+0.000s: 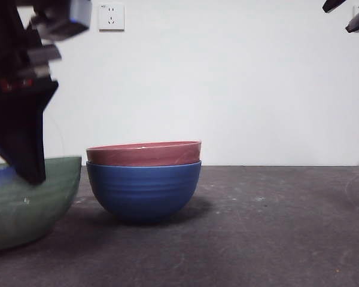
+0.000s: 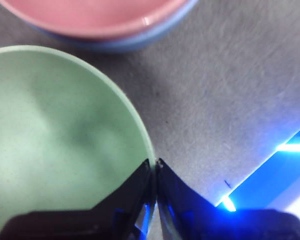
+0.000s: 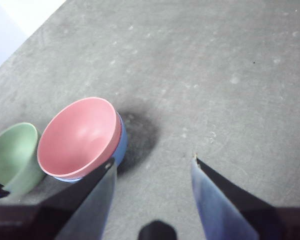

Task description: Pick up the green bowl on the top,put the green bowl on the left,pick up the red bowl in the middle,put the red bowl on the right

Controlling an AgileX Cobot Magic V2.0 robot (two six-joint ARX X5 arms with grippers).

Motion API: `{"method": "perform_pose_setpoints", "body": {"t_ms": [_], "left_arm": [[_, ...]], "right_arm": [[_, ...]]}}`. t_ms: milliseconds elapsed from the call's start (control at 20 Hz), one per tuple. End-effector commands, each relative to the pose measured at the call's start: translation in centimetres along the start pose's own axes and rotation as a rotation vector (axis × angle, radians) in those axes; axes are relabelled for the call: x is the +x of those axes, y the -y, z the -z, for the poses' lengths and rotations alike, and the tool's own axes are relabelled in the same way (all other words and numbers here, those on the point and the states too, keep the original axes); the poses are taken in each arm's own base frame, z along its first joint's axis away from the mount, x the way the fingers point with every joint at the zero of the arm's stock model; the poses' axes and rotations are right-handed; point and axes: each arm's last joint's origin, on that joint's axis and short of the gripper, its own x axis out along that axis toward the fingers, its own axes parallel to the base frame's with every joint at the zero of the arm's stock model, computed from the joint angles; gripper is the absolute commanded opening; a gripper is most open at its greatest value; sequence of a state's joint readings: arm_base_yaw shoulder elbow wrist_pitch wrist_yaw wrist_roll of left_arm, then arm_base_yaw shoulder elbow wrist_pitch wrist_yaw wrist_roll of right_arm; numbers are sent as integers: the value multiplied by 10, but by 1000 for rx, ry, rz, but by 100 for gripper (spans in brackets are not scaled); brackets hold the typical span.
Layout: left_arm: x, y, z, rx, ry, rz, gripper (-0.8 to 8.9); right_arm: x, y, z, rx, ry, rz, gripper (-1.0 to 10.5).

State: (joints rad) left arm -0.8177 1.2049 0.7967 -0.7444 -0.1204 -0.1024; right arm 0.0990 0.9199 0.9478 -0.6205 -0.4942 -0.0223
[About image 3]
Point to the green ribbed bowl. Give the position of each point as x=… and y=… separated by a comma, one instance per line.
x=12, y=155

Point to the blue ribbed bowl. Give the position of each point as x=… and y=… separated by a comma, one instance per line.
x=122, y=142

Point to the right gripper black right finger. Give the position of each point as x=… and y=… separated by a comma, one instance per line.
x=230, y=215

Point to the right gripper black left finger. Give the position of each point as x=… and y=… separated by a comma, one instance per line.
x=72, y=212

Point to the red ribbed bowl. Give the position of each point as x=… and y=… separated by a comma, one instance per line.
x=77, y=137

